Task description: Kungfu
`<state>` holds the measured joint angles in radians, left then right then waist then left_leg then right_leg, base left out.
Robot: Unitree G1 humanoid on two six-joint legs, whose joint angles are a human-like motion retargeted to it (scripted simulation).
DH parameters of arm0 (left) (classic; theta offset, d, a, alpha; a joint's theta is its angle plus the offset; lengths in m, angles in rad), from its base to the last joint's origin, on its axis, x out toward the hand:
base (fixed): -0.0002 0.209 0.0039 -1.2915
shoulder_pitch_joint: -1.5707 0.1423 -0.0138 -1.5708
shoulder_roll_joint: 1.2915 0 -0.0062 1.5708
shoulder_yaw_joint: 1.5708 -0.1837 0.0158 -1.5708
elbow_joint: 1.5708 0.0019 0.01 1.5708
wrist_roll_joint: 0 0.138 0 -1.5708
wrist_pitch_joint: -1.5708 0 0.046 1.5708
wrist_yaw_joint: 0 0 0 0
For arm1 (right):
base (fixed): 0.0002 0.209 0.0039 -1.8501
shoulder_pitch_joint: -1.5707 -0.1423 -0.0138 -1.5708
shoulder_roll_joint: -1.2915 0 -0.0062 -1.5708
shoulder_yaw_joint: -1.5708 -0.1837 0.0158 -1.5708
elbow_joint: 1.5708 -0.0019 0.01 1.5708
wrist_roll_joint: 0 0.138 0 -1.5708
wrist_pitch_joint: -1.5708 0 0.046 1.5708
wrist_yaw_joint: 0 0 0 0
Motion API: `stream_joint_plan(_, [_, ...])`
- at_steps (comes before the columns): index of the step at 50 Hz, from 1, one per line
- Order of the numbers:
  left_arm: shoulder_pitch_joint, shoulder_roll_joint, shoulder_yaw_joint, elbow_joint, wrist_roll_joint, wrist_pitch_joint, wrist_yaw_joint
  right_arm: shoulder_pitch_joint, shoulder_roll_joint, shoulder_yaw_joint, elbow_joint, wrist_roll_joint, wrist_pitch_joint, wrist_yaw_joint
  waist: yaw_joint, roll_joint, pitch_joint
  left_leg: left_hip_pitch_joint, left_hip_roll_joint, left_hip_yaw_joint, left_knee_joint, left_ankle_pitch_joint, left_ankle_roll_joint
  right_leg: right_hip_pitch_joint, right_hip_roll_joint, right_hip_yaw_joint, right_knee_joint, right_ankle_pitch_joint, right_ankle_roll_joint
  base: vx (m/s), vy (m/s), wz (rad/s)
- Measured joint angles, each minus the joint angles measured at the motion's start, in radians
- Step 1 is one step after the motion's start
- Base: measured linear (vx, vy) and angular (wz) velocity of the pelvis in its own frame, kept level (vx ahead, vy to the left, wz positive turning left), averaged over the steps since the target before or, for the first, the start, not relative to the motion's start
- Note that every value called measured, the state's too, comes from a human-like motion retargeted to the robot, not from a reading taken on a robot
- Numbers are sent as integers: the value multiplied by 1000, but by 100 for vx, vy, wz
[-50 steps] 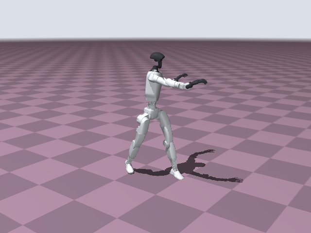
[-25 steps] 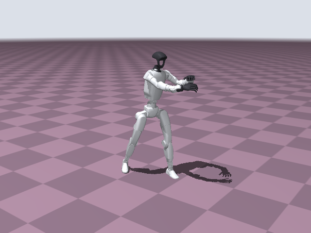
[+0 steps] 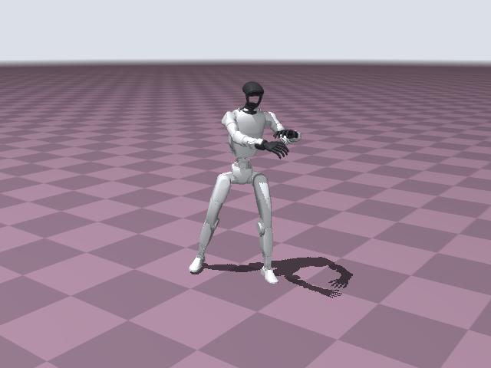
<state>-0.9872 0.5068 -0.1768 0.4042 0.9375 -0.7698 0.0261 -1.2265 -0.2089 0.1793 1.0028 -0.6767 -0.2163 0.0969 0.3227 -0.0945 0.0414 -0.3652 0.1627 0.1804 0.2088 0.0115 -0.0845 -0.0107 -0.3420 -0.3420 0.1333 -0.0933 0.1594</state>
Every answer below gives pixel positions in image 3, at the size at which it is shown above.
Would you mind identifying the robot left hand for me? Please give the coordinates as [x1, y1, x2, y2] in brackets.
[273, 130, 298, 139]

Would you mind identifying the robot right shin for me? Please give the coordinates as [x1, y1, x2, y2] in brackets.
[197, 222, 215, 259]

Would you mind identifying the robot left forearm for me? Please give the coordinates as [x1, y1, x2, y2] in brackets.
[286, 130, 301, 144]

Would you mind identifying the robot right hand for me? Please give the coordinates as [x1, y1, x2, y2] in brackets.
[255, 140, 288, 159]

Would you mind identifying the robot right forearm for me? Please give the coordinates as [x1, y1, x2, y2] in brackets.
[233, 131, 263, 150]

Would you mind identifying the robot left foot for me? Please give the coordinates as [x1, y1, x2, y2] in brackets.
[261, 266, 278, 284]

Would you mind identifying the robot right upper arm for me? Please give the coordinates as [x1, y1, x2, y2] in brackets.
[222, 111, 246, 144]

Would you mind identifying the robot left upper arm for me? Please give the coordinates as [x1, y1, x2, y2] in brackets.
[263, 112, 290, 145]

